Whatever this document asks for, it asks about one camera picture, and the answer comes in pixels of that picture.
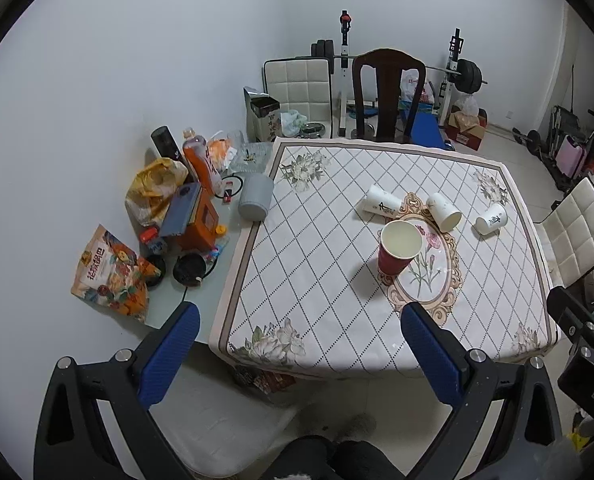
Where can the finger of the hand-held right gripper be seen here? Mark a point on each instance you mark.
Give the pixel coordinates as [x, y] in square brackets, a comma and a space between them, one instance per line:
[569, 310]

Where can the clear glass ashtray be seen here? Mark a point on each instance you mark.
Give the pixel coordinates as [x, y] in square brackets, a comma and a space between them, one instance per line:
[247, 157]

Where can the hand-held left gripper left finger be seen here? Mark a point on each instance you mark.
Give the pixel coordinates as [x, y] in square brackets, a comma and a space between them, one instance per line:
[173, 355]

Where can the orange snack bag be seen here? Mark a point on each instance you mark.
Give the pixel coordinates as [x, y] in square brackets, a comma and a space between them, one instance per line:
[112, 275]

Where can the red white plastic bag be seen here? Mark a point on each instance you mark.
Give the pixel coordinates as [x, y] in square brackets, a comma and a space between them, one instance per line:
[413, 86]

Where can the white cushioned chair seat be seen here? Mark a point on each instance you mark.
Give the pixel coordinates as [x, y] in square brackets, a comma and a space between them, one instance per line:
[217, 425]

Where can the red paper cup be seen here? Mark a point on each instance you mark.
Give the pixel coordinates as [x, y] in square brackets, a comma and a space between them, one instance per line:
[399, 249]

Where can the white barbell rack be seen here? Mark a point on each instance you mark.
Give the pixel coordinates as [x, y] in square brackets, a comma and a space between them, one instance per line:
[345, 67]

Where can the floral diamond pattern tablecloth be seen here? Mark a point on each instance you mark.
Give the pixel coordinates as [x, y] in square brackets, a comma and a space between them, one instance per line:
[327, 260]

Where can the black bowl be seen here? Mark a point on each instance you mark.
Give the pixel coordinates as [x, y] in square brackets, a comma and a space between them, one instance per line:
[155, 263]

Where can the orange box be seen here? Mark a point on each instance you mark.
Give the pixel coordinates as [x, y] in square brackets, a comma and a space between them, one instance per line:
[203, 222]

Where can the orange snack packet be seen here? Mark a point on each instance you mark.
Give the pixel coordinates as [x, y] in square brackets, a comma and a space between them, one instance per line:
[218, 152]

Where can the grey cylindrical container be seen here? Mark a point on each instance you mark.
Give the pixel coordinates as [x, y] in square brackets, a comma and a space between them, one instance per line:
[256, 197]

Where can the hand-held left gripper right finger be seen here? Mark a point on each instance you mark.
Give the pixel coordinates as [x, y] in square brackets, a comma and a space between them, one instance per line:
[431, 355]

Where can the black dumbbell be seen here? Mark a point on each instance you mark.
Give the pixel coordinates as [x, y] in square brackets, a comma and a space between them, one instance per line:
[527, 138]

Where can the person's dark trouser legs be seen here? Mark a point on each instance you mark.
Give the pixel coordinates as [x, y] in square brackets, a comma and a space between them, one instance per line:
[327, 460]

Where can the orange drink bottle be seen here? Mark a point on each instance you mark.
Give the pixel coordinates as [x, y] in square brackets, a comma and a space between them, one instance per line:
[200, 162]

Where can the brown cardboard box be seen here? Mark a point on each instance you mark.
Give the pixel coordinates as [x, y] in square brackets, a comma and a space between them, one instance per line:
[469, 130]

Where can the white paper cup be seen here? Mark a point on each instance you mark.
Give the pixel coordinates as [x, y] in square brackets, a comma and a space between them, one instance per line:
[444, 212]
[491, 219]
[381, 203]

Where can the black bottle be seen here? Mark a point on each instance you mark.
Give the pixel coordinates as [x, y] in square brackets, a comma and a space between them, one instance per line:
[166, 144]

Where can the blue weight bench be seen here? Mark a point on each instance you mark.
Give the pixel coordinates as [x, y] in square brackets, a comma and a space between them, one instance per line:
[429, 130]

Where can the white padded chair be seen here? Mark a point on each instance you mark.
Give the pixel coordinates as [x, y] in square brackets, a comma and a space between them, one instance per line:
[297, 87]
[574, 240]

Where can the dark wooden chair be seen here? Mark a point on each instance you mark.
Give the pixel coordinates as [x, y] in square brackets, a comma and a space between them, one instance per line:
[388, 95]

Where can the yellow plastic bag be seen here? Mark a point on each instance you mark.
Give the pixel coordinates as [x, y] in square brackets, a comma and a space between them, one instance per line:
[153, 191]

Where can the black barbell with plates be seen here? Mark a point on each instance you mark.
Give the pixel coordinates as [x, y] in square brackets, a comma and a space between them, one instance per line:
[469, 76]

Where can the dark patterned box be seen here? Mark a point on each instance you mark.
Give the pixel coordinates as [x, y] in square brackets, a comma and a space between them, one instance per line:
[263, 382]

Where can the pink suitcase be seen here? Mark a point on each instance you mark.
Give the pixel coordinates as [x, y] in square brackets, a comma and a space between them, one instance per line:
[570, 157]

